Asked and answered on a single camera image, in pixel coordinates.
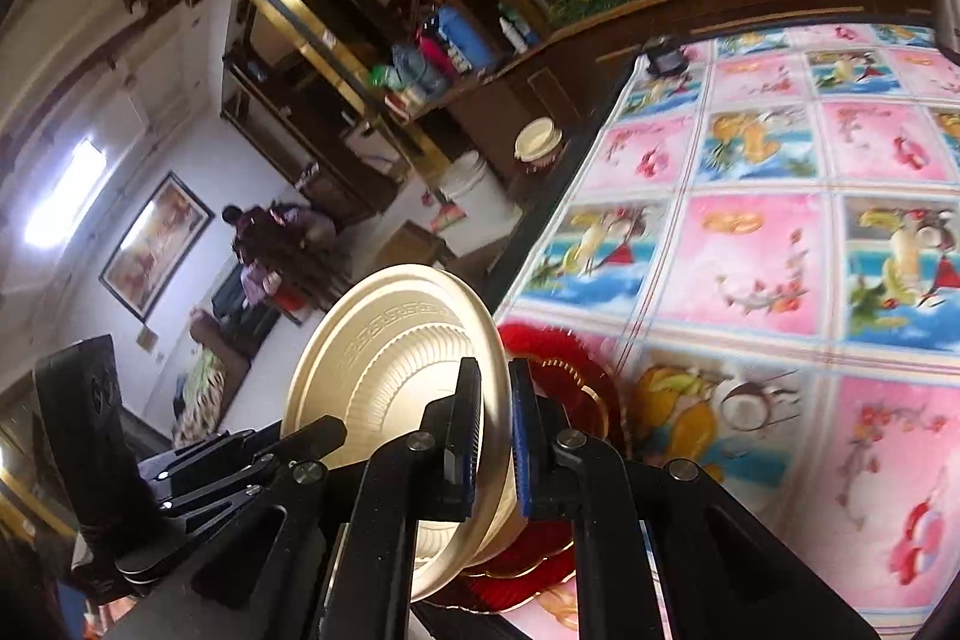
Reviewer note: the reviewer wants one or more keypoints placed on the white plastic bucket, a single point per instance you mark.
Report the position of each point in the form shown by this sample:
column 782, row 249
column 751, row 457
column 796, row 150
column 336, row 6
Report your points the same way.
column 476, row 197

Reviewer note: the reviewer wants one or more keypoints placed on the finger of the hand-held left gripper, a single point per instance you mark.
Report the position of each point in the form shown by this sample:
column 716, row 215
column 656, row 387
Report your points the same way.
column 240, row 449
column 202, row 520

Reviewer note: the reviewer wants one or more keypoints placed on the blue bottle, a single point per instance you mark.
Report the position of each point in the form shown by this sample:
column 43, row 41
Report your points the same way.
column 461, row 39

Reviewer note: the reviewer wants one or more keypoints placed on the gold plastic plate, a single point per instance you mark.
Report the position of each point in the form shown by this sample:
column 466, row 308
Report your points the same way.
column 390, row 347

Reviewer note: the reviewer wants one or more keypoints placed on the gold-trimmed wooden shelf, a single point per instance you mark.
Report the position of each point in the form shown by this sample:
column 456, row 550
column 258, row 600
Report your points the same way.
column 300, row 48

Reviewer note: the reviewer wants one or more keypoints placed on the clear plastic bottle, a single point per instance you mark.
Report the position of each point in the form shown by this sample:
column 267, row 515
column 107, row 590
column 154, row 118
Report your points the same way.
column 416, row 70

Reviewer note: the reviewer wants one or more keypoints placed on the framed wall picture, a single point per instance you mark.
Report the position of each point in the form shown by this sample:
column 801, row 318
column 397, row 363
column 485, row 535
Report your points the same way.
column 154, row 246

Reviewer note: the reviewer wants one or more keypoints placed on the small black device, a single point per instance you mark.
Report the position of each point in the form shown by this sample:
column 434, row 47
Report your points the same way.
column 664, row 60

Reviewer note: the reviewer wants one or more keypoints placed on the striped cloth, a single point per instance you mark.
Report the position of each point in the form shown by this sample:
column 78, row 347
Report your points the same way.
column 199, row 396

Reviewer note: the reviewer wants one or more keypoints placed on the dark wooden sideboard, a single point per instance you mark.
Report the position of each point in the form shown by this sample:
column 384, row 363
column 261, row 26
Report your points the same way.
column 585, row 55

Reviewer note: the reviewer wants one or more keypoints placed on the pink floral printed tablecloth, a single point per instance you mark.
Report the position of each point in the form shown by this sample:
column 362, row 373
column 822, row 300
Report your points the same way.
column 750, row 250

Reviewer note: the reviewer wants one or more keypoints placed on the red gold-rimmed plate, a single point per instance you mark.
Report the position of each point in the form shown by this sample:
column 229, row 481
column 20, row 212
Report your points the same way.
column 570, row 385

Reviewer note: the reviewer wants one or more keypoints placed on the ceiling light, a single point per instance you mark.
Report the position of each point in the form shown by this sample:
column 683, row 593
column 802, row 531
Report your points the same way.
column 64, row 194

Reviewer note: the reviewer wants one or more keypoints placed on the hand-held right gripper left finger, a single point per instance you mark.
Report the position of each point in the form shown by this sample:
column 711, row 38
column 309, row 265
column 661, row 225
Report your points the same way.
column 469, row 452

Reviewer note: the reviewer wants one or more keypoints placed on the red container with beige lid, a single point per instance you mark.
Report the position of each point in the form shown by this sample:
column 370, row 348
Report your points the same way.
column 538, row 145

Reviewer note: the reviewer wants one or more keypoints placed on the white bottle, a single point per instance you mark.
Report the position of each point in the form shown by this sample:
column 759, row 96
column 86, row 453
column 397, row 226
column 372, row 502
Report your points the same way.
column 516, row 29

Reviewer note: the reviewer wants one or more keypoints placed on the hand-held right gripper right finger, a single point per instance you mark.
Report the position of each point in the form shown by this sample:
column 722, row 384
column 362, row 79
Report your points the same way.
column 523, row 452

